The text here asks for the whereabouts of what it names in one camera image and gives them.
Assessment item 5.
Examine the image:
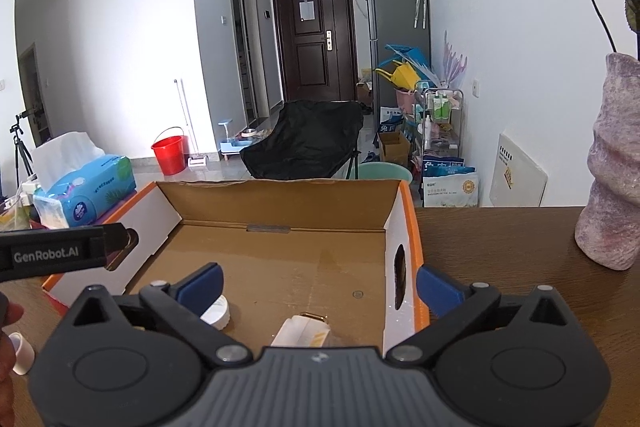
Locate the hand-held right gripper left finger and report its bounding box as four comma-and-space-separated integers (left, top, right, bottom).
72, 262, 252, 369

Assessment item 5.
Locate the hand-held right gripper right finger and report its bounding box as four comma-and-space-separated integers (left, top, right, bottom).
385, 264, 577, 369

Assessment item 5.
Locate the orange white cardboard box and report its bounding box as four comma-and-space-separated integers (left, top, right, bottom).
41, 179, 431, 358

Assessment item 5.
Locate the cream bottle with gold cap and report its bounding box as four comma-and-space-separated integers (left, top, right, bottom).
270, 313, 333, 349

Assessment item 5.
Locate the person's left hand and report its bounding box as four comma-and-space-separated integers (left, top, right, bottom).
0, 292, 26, 427

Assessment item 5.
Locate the blue tissue pack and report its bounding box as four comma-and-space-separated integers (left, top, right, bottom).
31, 132, 137, 228

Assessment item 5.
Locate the white printed bag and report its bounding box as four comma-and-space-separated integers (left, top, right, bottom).
421, 162, 479, 208

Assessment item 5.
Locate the small white cup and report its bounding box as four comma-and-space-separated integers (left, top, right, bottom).
9, 332, 35, 375

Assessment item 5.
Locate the white mop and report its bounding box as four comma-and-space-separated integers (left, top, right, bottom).
173, 78, 208, 168

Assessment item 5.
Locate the green plastic basin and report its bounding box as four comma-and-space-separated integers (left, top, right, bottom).
357, 162, 414, 182

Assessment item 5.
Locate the red plastic bucket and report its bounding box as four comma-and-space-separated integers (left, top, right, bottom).
151, 126, 187, 176

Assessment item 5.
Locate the white flat panel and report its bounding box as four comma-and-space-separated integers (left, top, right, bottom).
489, 133, 549, 208

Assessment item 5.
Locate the blue pet feeder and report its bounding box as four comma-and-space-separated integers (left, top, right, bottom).
217, 119, 266, 158

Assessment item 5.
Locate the small brown cardboard box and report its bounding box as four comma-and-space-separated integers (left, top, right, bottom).
377, 131, 412, 168

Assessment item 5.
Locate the metal trolley rack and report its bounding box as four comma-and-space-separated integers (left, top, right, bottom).
414, 88, 465, 178

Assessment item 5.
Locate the blue and white bag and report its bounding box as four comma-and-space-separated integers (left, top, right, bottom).
379, 106, 407, 135

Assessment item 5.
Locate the black folding chair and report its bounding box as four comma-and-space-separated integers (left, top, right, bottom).
240, 99, 363, 181

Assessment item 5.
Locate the pink plastic bucket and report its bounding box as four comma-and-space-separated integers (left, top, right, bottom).
394, 86, 426, 115

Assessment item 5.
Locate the pink textured vase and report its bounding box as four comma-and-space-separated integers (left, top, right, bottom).
574, 53, 640, 271

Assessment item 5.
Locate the yellow plastic item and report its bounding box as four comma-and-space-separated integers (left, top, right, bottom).
375, 61, 423, 92

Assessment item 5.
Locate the blue folded plastic item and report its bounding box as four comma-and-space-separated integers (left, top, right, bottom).
384, 42, 431, 72

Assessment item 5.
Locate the dark brown entrance door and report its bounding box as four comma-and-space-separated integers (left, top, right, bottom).
270, 0, 359, 104

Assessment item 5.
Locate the grey refrigerator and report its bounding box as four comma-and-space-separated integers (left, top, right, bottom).
363, 0, 432, 112

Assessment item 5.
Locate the black camera tripod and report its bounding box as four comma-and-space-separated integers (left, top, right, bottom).
9, 109, 43, 188

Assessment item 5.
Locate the purple feather wall decoration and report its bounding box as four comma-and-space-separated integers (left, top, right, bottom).
442, 31, 468, 90

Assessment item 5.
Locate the interior door frame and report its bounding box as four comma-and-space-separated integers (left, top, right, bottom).
228, 0, 261, 122

